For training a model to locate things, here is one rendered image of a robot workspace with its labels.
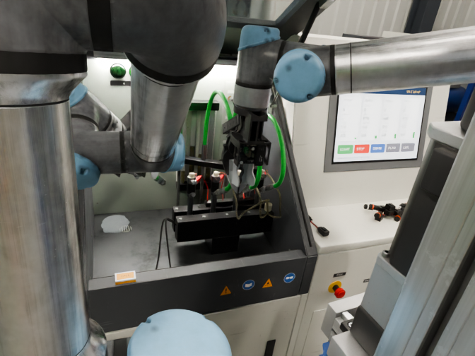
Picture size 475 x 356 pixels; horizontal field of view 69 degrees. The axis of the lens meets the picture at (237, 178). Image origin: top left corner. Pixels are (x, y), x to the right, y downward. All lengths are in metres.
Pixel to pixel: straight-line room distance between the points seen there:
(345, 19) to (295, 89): 5.89
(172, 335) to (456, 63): 0.49
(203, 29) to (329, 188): 1.09
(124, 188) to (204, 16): 1.17
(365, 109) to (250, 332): 0.87
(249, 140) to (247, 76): 0.12
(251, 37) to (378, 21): 6.24
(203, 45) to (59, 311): 0.26
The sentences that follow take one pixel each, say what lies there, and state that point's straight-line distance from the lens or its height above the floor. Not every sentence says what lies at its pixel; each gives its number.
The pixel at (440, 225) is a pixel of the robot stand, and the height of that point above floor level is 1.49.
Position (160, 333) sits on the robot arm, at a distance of 0.44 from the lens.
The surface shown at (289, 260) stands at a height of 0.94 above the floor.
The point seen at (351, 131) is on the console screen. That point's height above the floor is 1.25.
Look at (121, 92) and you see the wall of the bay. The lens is 1.28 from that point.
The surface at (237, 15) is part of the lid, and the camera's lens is 1.14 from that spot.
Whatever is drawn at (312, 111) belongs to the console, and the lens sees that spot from 1.24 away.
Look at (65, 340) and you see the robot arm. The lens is 0.38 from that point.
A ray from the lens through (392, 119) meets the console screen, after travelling 1.45.
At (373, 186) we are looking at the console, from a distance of 1.46.
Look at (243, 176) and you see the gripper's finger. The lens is 0.81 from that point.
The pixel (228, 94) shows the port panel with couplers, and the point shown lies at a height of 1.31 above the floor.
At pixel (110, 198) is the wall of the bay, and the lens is 1.43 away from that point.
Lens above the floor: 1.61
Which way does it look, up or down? 26 degrees down
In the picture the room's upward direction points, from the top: 7 degrees clockwise
